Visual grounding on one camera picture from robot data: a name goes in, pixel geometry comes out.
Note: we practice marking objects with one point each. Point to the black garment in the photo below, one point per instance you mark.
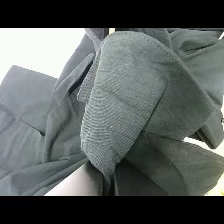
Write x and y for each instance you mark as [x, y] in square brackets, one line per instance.
[126, 110]

